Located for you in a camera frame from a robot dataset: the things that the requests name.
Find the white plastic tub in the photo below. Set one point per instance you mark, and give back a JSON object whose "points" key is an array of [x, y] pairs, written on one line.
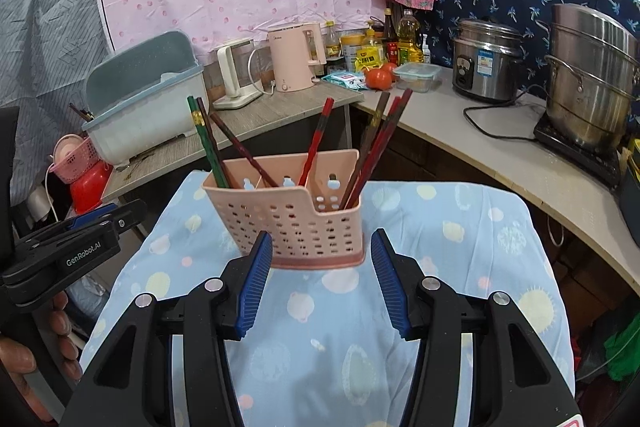
{"points": [[145, 127]]}

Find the dark sauce bottle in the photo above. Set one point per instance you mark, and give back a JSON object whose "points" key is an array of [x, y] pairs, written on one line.
{"points": [[388, 24]]}

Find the dark brown chopstick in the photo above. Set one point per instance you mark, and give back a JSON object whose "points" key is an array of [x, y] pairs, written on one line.
{"points": [[397, 117]]}

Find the white glass kettle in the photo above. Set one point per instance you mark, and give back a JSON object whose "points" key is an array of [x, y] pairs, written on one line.
{"points": [[227, 72]]}

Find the black induction cooker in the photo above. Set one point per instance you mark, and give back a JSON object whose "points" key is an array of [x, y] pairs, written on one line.
{"points": [[575, 152]]}

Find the pink perforated utensil holder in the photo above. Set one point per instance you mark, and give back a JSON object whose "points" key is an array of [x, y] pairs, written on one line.
{"points": [[290, 222]]}

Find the curved wooden counter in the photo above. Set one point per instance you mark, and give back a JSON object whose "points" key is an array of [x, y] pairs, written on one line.
{"points": [[450, 132]]}

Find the pink plastic basket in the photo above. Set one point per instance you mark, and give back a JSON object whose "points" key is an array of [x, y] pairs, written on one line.
{"points": [[80, 163]]}

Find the person's left hand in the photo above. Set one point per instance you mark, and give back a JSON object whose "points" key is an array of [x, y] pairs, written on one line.
{"points": [[62, 332]]}

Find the stainless steel steamer pot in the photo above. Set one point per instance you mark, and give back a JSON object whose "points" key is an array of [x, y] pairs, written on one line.
{"points": [[590, 82]]}

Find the yellow tin can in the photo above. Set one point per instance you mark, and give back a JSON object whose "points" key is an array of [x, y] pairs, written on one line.
{"points": [[351, 49]]}

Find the grey striped cloth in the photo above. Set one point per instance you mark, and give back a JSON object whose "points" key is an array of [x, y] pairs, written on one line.
{"points": [[45, 32]]}

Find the wooden shelf table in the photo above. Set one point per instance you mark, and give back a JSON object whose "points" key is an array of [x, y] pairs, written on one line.
{"points": [[280, 107]]}

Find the green plastic bag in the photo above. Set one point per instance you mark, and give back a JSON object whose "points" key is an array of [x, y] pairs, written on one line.
{"points": [[622, 347]]}

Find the dark green container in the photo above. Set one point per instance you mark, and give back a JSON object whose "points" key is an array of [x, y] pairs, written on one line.
{"points": [[631, 197]]}

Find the white spray bottle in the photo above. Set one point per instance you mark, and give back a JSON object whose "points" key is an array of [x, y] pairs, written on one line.
{"points": [[426, 52]]}

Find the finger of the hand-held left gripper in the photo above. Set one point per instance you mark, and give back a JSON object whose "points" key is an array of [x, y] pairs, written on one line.
{"points": [[92, 213], [127, 214]]}

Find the clear plastic food container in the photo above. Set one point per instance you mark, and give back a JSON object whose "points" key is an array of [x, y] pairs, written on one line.
{"points": [[417, 78]]}

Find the wet wipes packet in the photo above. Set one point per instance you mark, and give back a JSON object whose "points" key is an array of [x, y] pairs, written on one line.
{"points": [[345, 79]]}

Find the steel rice cooker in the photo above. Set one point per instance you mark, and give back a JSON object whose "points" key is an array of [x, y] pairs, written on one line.
{"points": [[485, 62]]}

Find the light blue printed tablecloth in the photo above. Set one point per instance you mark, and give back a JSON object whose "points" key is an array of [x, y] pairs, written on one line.
{"points": [[325, 357]]}

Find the red tomato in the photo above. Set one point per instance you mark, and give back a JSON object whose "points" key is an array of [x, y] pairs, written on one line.
{"points": [[377, 78], [391, 69]]}

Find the pink electric kettle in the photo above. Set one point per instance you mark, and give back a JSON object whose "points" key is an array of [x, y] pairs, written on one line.
{"points": [[292, 57]]}

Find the brown bottle yellow cap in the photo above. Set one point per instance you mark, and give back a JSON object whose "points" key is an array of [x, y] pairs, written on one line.
{"points": [[332, 49]]}

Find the red plastic basin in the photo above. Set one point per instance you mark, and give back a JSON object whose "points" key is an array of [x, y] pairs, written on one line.
{"points": [[90, 192]]}

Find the yellow seasoning packet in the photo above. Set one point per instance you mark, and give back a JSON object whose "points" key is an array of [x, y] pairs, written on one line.
{"points": [[369, 57]]}

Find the dark red chopstick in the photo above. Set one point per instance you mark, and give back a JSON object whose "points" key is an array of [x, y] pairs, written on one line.
{"points": [[241, 147], [211, 132]]}

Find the cooking oil bottle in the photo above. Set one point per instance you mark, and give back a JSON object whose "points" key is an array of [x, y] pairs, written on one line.
{"points": [[410, 37]]}

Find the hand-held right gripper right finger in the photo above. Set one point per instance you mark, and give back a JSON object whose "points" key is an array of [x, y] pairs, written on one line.
{"points": [[387, 287]]}

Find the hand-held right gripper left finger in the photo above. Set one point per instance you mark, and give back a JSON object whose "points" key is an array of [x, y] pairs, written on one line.
{"points": [[252, 287]]}

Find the green chopstick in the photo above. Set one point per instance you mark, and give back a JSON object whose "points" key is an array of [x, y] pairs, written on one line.
{"points": [[203, 137]]}

